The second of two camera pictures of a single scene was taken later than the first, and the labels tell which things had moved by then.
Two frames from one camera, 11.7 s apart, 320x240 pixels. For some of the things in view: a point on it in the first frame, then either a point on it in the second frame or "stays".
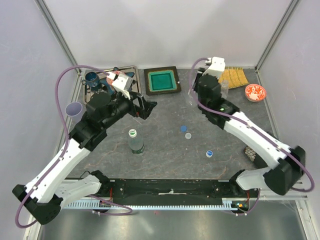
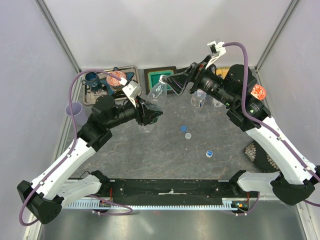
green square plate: [161, 80] stays
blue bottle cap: [183, 128] stays
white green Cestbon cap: [132, 133] to [160, 78]
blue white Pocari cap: [209, 153] stays
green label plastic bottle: [136, 142] to [156, 97]
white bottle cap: [188, 135] stays
